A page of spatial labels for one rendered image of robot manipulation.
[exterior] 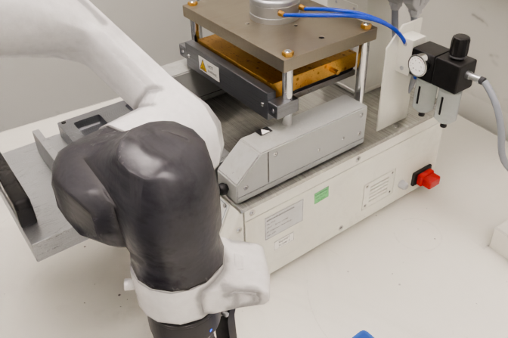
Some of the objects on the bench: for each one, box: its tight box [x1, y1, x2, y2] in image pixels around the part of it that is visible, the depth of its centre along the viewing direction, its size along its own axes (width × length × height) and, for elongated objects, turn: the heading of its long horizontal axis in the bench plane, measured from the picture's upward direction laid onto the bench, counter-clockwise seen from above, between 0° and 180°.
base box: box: [220, 117, 443, 274], centre depth 100 cm, size 54×38×17 cm
